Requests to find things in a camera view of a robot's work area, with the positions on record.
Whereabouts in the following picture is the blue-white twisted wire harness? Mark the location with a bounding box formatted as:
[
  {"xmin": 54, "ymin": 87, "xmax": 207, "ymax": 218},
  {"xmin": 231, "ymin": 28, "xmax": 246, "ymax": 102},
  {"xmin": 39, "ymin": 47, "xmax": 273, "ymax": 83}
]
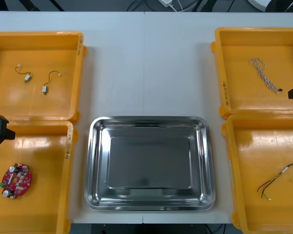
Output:
[{"xmin": 249, "ymin": 57, "xmax": 283, "ymax": 94}]

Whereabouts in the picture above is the round red circuit board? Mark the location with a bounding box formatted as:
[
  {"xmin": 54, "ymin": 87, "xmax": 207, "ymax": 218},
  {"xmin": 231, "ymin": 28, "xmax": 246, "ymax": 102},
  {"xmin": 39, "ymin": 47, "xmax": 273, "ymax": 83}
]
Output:
[{"xmin": 0, "ymin": 162, "xmax": 33, "ymax": 200}]

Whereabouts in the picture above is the small metal solenoid with cable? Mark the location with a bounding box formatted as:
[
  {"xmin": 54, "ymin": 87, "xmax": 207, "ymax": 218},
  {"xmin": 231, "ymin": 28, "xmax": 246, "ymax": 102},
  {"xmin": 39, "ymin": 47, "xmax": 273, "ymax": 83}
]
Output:
[
  {"xmin": 41, "ymin": 70, "xmax": 63, "ymax": 96},
  {"xmin": 14, "ymin": 64, "xmax": 32, "ymax": 83}
]

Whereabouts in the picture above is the red black green-yellow wire harness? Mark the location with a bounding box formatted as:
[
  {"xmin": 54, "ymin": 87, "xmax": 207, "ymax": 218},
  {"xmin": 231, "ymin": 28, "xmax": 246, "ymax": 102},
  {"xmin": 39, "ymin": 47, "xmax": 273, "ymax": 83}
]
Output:
[{"xmin": 256, "ymin": 163, "xmax": 293, "ymax": 202}]

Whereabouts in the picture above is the yellow-orange plastic bin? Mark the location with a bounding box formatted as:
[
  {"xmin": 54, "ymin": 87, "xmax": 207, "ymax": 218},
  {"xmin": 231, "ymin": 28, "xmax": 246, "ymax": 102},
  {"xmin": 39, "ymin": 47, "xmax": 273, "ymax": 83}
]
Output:
[
  {"xmin": 210, "ymin": 26, "xmax": 293, "ymax": 120},
  {"xmin": 0, "ymin": 120, "xmax": 79, "ymax": 234},
  {"xmin": 0, "ymin": 31, "xmax": 88, "ymax": 124},
  {"xmin": 221, "ymin": 114, "xmax": 293, "ymax": 234}
]

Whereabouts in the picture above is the black chair base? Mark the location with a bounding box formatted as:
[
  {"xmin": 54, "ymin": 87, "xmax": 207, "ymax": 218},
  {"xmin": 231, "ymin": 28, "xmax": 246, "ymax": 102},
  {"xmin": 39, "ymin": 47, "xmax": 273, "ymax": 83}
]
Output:
[{"xmin": 4, "ymin": 0, "xmax": 64, "ymax": 12}]

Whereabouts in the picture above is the steel tray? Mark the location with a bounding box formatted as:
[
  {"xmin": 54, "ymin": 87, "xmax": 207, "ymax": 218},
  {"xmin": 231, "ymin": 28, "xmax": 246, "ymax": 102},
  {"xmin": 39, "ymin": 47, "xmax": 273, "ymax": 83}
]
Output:
[{"xmin": 84, "ymin": 116, "xmax": 216, "ymax": 212}]

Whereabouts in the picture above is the white cable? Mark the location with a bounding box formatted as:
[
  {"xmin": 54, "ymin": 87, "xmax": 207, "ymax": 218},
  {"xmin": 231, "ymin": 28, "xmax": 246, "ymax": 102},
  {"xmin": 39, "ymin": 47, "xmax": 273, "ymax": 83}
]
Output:
[{"xmin": 169, "ymin": 2, "xmax": 195, "ymax": 12}]

